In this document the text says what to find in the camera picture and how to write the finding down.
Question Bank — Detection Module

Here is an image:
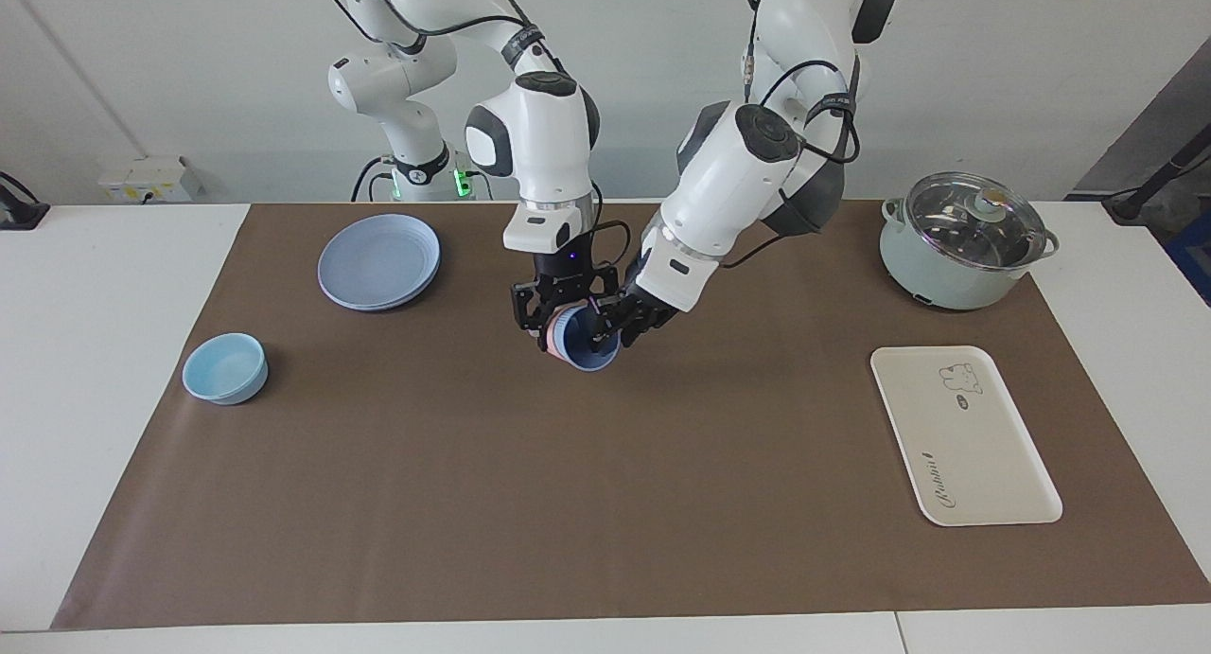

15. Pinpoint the pink plastic cup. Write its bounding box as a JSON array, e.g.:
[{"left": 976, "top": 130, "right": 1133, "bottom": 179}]
[{"left": 537, "top": 304, "right": 580, "bottom": 354}]

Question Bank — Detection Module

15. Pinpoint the blue plastic cup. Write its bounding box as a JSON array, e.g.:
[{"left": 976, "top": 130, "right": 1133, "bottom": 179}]
[{"left": 552, "top": 306, "right": 623, "bottom": 373}]

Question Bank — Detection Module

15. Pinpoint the cream rabbit print tray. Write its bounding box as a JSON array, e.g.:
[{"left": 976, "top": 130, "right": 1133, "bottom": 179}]
[{"left": 869, "top": 345, "right": 1063, "bottom": 527}]

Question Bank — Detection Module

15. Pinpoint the pale blue plate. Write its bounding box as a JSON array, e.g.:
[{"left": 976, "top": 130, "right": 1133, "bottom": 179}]
[{"left": 317, "top": 214, "right": 443, "bottom": 312}]

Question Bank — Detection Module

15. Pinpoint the brown table mat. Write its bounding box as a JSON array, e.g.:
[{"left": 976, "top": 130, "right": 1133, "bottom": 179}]
[{"left": 52, "top": 200, "right": 1211, "bottom": 631}]

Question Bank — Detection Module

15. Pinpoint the mint green cooking pot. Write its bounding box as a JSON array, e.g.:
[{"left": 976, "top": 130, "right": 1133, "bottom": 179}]
[{"left": 880, "top": 195, "right": 1061, "bottom": 311}]

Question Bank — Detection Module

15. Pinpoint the light blue bowl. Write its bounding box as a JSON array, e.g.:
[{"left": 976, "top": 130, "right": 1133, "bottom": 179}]
[{"left": 182, "top": 332, "right": 270, "bottom": 406}]

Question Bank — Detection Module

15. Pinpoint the black stand with pole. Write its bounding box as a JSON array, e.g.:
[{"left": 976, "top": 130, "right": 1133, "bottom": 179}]
[{"left": 1102, "top": 124, "right": 1211, "bottom": 224}]

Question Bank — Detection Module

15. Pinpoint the black table clamp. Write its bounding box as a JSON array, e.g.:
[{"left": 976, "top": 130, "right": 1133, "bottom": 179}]
[{"left": 0, "top": 171, "right": 50, "bottom": 231}]

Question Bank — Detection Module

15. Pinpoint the blue box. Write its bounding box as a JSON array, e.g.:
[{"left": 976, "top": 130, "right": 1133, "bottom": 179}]
[{"left": 1166, "top": 209, "right": 1211, "bottom": 305}]

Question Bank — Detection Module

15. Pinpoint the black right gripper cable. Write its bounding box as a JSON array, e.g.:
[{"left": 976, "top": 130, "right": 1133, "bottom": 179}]
[{"left": 587, "top": 186, "right": 633, "bottom": 288}]

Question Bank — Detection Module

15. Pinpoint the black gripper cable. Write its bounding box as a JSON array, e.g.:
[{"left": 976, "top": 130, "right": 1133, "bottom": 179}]
[
  {"left": 721, "top": 58, "right": 862, "bottom": 269},
  {"left": 587, "top": 186, "right": 633, "bottom": 288}
]

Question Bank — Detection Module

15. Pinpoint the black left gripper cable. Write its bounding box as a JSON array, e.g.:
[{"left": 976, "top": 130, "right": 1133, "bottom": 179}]
[{"left": 721, "top": 58, "right": 862, "bottom": 269}]

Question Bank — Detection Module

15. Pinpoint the black right base cable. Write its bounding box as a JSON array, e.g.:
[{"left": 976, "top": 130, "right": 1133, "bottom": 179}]
[{"left": 352, "top": 157, "right": 394, "bottom": 203}]

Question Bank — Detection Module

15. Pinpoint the white wall socket box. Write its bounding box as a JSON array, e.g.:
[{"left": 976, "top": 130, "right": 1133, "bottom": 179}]
[{"left": 97, "top": 155, "right": 204, "bottom": 203}]

